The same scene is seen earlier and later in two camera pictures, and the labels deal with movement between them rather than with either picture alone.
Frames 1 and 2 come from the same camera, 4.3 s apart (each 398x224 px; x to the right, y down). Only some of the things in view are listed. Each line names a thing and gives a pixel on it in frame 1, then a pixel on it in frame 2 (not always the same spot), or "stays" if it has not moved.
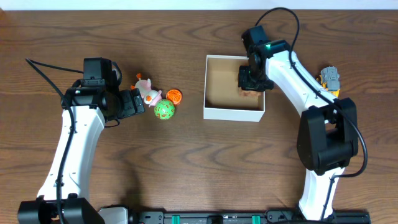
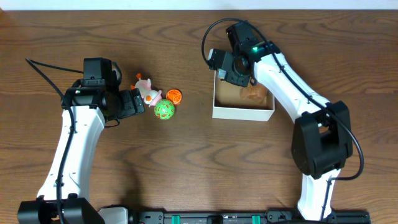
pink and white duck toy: (150, 96) stays
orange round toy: (175, 96) stays
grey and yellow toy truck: (329, 80) → (222, 73)
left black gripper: (134, 101) stays
